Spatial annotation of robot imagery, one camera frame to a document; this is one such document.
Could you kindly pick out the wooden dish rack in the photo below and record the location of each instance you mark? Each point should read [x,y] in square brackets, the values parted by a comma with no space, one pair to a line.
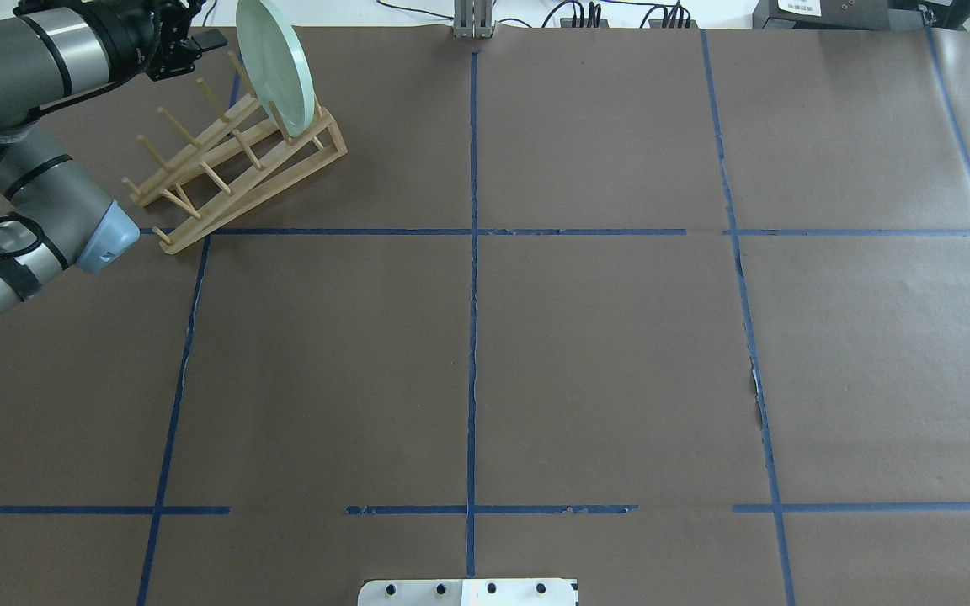
[244,158]

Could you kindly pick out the light green round plate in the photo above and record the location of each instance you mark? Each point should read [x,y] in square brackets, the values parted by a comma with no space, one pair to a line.
[276,64]

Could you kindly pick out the aluminium frame post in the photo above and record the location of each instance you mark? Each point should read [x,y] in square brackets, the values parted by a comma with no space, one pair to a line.
[473,19]

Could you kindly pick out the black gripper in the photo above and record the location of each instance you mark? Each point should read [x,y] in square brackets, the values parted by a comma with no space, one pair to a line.
[125,39]

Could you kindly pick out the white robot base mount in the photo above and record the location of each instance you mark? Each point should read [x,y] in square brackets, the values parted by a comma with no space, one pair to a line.
[470,591]

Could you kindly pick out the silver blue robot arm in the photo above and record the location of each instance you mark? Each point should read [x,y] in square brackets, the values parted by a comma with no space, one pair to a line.
[54,55]

